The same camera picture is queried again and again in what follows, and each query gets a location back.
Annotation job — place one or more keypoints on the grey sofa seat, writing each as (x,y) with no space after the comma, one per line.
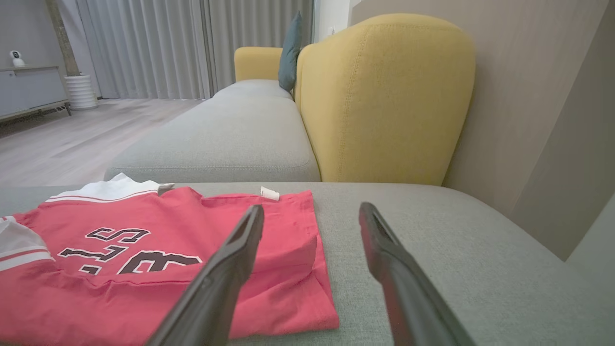
(456,230)
(230,134)

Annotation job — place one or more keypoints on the yellow sofa backrest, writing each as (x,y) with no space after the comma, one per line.
(384,101)

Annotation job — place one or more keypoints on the white ribbed plant pot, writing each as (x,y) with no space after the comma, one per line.
(80,91)

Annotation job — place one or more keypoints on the light grey sheer curtain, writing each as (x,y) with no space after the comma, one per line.
(144,48)

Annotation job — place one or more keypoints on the brown tree trunk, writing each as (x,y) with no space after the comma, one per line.
(62,38)

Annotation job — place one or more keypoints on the red jersey with white sleeves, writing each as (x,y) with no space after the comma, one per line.
(120,298)

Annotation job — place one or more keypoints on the teal throw pillow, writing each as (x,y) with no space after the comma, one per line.
(289,57)

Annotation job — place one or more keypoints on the yellow sofa armrest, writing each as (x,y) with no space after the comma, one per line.
(257,62)

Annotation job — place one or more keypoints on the grey low cabinet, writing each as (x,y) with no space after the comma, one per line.
(29,91)

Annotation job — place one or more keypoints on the grey drape curtain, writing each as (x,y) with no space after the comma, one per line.
(254,24)

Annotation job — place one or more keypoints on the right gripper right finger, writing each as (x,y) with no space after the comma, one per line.
(408,302)

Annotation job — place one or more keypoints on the small white security camera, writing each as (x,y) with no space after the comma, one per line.
(17,58)

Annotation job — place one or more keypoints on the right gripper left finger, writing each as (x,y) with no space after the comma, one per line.
(211,302)

